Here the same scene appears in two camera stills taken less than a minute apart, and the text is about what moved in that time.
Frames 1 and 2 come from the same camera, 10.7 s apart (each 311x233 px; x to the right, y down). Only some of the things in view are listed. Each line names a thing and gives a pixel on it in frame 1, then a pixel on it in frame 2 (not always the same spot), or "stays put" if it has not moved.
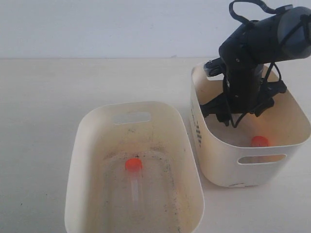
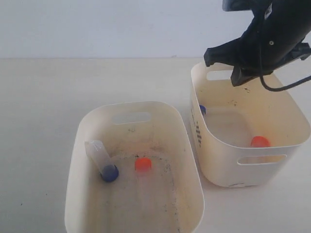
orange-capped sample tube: [134, 167] to [143, 166]
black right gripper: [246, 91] to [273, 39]
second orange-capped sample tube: [259, 141] stays put
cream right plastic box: [261, 149] stays put
